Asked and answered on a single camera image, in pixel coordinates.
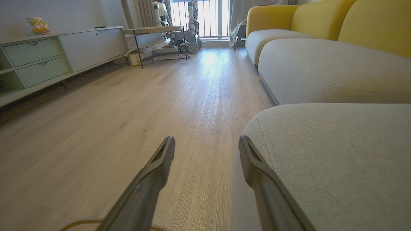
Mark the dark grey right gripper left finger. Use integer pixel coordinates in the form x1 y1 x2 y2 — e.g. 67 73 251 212
96 136 176 231

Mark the white basket with brown rim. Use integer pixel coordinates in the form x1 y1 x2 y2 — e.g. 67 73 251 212
59 219 171 231

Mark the yellow and grey sofa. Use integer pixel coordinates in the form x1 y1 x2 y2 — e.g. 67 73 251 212
245 0 411 106

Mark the white wheeled robot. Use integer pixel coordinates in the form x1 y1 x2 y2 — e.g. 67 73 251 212
166 0 203 54

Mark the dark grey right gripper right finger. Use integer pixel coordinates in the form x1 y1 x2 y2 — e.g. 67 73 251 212
239 135 306 231

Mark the window railing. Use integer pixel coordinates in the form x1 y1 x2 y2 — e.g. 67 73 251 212
170 0 230 40

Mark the colourful plush toy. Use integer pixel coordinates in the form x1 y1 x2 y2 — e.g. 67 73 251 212
27 16 51 36

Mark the grey fabric seat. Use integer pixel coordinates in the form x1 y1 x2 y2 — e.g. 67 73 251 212
233 103 411 231

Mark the white humanoid robot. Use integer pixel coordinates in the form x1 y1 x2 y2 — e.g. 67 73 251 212
152 0 170 27

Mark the pale green media cabinet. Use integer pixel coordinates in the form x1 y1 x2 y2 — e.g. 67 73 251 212
0 26 129 108

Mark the black frame side table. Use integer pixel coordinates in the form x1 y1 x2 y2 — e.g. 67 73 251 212
123 26 190 69

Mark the small cardboard box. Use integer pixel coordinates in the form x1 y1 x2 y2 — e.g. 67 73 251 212
128 51 145 66

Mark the white flat box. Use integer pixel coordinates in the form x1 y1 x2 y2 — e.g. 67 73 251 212
154 47 180 60

